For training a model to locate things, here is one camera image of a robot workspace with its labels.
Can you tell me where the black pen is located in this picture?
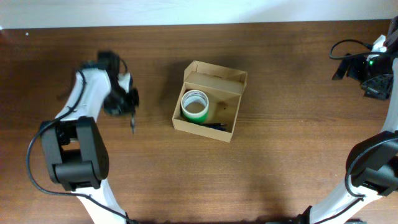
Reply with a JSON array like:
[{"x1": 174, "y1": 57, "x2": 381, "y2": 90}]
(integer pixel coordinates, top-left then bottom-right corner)
[{"x1": 201, "y1": 123, "x2": 227, "y2": 127}]

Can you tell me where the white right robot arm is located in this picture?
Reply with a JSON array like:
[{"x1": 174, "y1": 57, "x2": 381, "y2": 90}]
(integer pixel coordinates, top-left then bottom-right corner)
[{"x1": 290, "y1": 17, "x2": 397, "y2": 223}]

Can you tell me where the grey clear pen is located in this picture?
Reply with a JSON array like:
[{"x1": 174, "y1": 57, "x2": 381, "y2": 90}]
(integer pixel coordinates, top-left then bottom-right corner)
[{"x1": 130, "y1": 113, "x2": 136, "y2": 134}]

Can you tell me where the blue pen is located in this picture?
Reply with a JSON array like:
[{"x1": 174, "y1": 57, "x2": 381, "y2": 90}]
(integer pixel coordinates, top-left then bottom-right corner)
[{"x1": 208, "y1": 126, "x2": 226, "y2": 131}]

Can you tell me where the green tape roll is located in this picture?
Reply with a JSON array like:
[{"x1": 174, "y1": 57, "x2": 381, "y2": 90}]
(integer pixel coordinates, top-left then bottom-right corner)
[{"x1": 182, "y1": 108, "x2": 208, "y2": 124}]

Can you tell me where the beige masking tape roll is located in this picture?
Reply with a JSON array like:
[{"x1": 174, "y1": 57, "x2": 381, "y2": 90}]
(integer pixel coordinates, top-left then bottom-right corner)
[{"x1": 181, "y1": 90, "x2": 210, "y2": 113}]

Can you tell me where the cardboard box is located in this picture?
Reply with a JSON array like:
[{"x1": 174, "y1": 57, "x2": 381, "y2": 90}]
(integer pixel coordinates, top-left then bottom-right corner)
[{"x1": 172, "y1": 60, "x2": 248, "y2": 142}]

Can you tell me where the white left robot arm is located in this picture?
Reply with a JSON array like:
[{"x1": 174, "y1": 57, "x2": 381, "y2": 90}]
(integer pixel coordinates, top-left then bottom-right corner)
[{"x1": 25, "y1": 58, "x2": 139, "y2": 223}]

